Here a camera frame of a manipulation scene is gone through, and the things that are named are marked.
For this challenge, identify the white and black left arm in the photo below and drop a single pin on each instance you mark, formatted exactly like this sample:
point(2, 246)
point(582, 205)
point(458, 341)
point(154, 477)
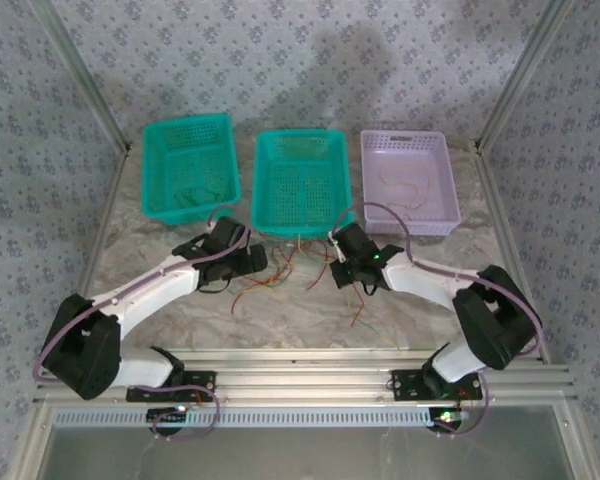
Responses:
point(150, 290)

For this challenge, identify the floral backdrop cloth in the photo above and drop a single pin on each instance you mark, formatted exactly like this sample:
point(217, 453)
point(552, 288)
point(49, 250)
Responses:
point(300, 50)

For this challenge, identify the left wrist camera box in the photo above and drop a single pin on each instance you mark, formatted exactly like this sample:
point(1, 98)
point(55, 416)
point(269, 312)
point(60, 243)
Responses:
point(211, 227)

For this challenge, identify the aluminium frame post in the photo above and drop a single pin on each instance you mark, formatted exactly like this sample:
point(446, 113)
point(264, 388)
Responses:
point(80, 75)
point(525, 75)

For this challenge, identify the grey metal panel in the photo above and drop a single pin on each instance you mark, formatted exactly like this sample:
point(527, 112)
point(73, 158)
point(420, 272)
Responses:
point(300, 455)

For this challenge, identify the black controller board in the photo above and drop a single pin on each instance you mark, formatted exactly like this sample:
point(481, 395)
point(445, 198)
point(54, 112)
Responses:
point(447, 419)
point(167, 416)

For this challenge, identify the teal perforated plastic basket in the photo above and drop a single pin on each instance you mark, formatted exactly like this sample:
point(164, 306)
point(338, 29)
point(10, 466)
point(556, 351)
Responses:
point(190, 165)
point(300, 185)

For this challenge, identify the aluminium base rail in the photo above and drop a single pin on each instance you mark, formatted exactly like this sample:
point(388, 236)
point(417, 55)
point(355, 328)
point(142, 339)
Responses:
point(300, 380)

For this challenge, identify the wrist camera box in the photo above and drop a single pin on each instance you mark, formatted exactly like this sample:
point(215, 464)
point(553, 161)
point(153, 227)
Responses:
point(336, 246)
point(211, 227)

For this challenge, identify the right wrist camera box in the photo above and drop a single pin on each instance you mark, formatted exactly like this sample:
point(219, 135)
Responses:
point(336, 246)

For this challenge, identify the lilac perforated plastic basket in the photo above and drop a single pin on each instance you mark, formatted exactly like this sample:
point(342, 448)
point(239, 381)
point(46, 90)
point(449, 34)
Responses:
point(420, 150)

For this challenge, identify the aluminium side rail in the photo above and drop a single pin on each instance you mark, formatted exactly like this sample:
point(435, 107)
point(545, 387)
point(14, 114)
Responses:
point(505, 250)
point(103, 225)

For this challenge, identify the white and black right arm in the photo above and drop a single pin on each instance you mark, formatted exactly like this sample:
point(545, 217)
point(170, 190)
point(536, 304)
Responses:
point(420, 280)

